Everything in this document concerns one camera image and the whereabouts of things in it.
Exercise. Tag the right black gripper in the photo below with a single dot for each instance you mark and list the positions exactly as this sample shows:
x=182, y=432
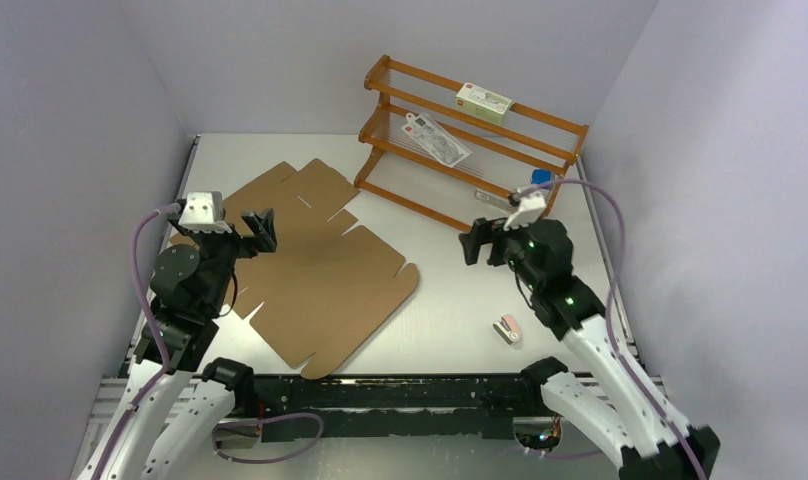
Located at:
x=484, y=231

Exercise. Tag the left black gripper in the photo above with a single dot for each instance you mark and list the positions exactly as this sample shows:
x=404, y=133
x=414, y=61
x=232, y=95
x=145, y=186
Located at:
x=260, y=227

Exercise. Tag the brown cardboard box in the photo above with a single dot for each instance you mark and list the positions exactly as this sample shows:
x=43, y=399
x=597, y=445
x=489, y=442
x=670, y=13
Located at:
x=329, y=285

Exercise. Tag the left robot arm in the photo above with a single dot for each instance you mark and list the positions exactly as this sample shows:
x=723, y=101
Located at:
x=172, y=399

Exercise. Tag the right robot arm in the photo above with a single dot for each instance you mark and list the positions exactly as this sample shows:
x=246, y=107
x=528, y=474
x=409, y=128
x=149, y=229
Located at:
x=635, y=426

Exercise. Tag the grey white box lower shelf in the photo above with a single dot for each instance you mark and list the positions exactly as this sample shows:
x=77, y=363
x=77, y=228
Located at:
x=500, y=202

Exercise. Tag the green white box top shelf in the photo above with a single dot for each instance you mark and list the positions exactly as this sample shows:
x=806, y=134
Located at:
x=483, y=103

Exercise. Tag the orange wooden shelf rack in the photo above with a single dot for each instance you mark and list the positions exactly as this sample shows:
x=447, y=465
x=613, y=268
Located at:
x=502, y=159

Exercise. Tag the blue small object on shelf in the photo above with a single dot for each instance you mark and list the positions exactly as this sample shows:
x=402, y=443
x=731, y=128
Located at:
x=541, y=176

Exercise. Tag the pink white small device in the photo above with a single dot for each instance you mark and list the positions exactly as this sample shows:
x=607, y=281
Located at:
x=507, y=328

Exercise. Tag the white plastic packet on shelf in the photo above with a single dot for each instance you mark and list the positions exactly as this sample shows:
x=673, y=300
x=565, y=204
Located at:
x=435, y=140

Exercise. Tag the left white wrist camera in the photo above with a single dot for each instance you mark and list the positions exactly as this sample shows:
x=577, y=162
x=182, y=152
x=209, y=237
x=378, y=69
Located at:
x=203, y=212

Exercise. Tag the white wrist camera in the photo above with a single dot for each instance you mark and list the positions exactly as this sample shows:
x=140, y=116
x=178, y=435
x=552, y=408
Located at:
x=203, y=212
x=527, y=207

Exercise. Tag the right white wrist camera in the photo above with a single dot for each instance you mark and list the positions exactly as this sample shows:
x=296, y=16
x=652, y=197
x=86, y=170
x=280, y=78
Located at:
x=527, y=207

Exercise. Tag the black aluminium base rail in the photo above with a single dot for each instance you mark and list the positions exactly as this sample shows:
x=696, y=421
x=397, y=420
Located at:
x=490, y=406

